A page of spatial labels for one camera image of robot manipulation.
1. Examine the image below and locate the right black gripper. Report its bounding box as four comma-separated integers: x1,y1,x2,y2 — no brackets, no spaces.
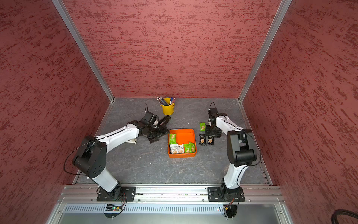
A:
205,124,222,137

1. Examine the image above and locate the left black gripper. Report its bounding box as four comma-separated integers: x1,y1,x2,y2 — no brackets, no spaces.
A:
146,125,171,143

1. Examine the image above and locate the green cookie packet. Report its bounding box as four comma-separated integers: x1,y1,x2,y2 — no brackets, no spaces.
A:
200,122,206,132
169,133,177,145

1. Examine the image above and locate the orange storage box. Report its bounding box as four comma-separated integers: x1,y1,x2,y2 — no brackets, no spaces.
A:
167,128,197,159

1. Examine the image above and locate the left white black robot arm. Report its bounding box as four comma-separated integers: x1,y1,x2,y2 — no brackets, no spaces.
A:
72,120,169,192

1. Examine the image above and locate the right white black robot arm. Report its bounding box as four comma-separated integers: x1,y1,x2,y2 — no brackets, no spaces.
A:
207,113,257,194

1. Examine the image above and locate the white object under left arm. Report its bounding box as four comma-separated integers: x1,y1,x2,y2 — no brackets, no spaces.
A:
126,138,138,144

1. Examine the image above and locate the green cookie packet in box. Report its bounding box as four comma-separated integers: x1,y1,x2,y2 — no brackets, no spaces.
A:
169,133,177,145

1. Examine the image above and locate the yellow pencil cup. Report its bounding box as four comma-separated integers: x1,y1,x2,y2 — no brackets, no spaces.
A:
161,98,174,115

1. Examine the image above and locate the white cookie packet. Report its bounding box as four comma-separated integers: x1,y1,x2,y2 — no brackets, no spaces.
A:
169,144,179,154

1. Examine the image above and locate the coloured pencils bunch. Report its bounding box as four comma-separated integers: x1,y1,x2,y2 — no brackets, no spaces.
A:
157,96,176,106

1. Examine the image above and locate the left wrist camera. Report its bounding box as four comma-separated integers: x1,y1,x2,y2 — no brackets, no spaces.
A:
140,111,159,127

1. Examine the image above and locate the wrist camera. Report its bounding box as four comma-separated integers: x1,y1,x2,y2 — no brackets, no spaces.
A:
208,107,227,123
140,111,159,127

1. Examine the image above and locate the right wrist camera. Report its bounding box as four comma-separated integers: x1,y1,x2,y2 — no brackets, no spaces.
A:
208,107,227,123

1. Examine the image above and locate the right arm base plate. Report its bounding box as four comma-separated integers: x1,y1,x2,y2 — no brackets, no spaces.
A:
208,185,245,202

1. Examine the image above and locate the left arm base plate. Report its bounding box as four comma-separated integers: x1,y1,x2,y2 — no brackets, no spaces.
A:
96,187,136,202

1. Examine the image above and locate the aluminium front rail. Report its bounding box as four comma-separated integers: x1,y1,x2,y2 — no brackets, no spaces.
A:
57,183,286,204

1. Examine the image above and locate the black cable loop corner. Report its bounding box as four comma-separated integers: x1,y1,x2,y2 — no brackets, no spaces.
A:
331,209,358,224

